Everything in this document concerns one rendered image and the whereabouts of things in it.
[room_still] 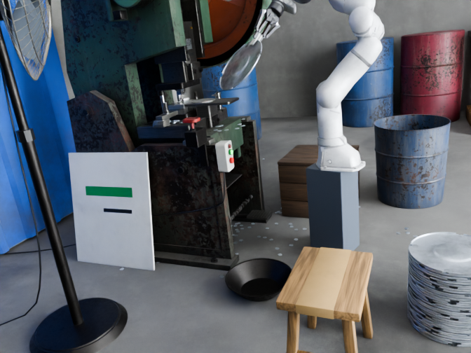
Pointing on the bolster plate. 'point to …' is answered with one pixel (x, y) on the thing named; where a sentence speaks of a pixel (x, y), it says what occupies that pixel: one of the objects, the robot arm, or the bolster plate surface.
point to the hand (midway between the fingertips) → (256, 40)
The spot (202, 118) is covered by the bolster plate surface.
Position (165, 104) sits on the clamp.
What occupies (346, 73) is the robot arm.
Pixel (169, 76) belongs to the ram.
